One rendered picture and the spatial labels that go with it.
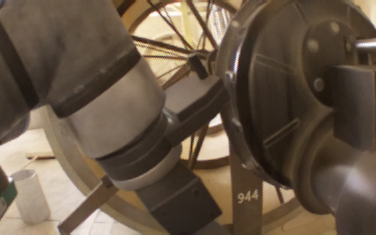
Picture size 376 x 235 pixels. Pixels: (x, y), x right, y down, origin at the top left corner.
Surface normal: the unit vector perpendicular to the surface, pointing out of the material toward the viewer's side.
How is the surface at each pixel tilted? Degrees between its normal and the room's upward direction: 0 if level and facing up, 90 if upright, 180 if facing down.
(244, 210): 90
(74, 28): 96
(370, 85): 90
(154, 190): 24
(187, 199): 97
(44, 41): 99
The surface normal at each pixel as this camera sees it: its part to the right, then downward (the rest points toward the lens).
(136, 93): 0.75, -0.07
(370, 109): -0.99, 0.14
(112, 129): 0.24, 0.35
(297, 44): 0.04, 0.19
